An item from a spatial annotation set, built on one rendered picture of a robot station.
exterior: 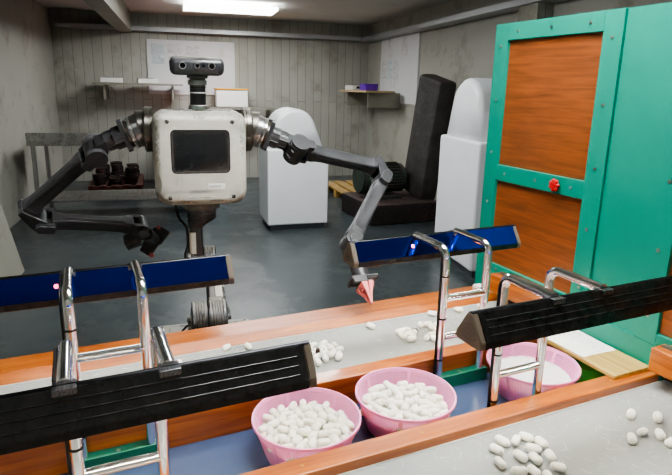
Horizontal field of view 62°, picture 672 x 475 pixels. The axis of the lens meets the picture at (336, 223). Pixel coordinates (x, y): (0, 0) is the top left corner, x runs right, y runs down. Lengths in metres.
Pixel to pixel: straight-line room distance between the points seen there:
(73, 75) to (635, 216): 8.79
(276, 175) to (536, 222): 4.22
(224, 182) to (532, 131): 1.13
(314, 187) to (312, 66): 4.07
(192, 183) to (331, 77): 8.00
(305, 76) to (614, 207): 8.29
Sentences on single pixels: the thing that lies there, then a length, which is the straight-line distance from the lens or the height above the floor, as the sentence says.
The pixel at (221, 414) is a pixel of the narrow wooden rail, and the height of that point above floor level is 0.74.
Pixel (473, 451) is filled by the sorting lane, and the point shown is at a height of 0.74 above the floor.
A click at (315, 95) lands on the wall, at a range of 9.88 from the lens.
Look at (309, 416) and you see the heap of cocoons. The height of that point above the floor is 0.74.
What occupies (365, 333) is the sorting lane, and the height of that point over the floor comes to 0.74.
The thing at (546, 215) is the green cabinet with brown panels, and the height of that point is 1.12.
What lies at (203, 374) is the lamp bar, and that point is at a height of 1.10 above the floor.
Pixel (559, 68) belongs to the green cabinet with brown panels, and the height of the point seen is 1.62.
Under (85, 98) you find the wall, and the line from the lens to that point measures 9.72.
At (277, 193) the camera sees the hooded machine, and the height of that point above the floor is 0.42.
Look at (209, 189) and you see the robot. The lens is 2.07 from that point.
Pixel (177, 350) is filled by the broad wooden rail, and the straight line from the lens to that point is 1.82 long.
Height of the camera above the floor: 1.55
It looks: 14 degrees down
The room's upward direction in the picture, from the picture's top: 1 degrees clockwise
